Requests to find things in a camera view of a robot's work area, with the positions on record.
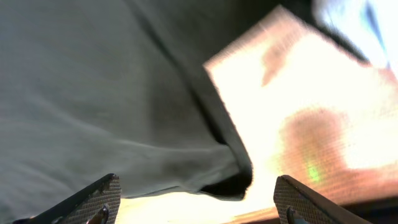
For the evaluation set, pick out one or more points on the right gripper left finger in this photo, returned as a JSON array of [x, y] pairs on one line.
[[97, 203]]

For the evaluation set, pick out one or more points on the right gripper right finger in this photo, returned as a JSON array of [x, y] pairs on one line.
[[296, 203]]

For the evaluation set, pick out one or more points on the black t-shirt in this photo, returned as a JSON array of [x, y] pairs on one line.
[[92, 87]]

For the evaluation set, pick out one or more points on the light blue printed t-shirt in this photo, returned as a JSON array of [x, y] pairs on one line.
[[369, 26]]

